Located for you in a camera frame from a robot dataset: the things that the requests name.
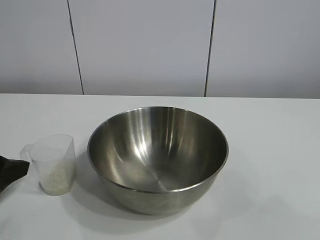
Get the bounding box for clear plastic measuring cup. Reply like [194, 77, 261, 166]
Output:
[19, 134, 77, 196]

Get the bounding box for white rice grains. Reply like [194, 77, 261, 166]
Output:
[41, 161, 73, 196]

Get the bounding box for stainless steel mixing bowl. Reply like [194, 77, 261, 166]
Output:
[86, 106, 230, 215]

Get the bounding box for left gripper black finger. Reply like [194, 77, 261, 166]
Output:
[0, 154, 30, 198]

